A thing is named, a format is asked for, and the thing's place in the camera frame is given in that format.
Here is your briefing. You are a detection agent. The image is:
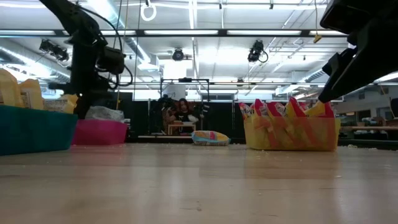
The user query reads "long wooden workbench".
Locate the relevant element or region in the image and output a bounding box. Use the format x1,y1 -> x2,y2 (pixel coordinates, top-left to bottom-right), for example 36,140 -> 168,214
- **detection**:
340,125 -> 398,132

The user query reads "black partition screen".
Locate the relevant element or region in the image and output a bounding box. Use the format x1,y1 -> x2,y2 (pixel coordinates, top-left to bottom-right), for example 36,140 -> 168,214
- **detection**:
133,101 -> 245,138

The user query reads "teal plastic bin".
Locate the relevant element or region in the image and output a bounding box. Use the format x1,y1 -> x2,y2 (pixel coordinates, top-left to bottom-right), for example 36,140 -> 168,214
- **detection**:
0,105 -> 79,157

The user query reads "person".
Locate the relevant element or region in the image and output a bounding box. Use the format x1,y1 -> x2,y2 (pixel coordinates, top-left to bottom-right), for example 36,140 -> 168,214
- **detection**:
169,97 -> 200,126

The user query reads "white hanging ring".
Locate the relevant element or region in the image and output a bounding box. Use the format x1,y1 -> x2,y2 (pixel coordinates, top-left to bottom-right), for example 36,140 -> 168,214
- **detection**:
140,0 -> 157,22

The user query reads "overhead LED light bar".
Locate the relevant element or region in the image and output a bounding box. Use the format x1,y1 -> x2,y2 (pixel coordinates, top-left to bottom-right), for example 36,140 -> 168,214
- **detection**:
0,29 -> 349,38

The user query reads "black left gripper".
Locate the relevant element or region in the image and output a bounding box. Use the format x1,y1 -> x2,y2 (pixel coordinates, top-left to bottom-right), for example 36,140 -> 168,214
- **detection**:
70,70 -> 106,120

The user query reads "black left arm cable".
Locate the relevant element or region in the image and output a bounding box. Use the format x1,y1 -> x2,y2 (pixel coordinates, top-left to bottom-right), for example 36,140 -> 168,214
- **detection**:
77,5 -> 134,91

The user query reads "small wooden table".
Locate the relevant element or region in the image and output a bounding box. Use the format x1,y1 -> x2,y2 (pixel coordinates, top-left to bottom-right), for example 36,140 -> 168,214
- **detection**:
167,123 -> 197,136

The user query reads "black aluminium rig frame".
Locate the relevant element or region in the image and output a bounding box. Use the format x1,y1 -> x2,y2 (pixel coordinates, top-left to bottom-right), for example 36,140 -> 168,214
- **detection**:
126,135 -> 398,151

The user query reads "round black spotlight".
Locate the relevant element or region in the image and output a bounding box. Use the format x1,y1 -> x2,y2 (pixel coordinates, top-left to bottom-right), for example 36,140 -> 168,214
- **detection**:
172,48 -> 185,62

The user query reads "black track light cluster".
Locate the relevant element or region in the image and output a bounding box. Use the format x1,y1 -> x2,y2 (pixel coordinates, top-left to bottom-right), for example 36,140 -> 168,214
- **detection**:
39,39 -> 71,63

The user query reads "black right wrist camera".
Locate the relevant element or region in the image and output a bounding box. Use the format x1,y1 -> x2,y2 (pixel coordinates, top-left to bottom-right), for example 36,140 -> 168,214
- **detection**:
322,47 -> 359,78

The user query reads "black metal rig stand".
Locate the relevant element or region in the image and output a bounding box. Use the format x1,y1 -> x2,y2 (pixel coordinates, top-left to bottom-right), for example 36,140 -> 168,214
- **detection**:
160,77 -> 210,138

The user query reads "red plastic bin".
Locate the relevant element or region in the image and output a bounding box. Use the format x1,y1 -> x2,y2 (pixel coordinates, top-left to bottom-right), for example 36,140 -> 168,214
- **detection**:
71,119 -> 129,146

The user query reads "yellow plastic bin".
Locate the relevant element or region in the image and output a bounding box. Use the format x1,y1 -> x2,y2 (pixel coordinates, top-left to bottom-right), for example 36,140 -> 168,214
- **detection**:
243,116 -> 341,152

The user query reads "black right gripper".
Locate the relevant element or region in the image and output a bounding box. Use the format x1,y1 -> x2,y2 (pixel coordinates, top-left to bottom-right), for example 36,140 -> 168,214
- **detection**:
317,24 -> 398,104

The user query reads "yellow blue chicken ramen pack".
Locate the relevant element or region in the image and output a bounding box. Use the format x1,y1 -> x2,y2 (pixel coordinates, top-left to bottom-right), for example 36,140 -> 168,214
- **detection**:
190,130 -> 232,147

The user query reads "black hanging camera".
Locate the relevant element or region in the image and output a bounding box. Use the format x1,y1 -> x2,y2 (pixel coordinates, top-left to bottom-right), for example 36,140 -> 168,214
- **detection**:
248,39 -> 269,63

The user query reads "black monitor panel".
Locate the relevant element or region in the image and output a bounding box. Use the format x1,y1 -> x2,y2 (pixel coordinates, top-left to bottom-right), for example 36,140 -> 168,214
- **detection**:
116,91 -> 134,123

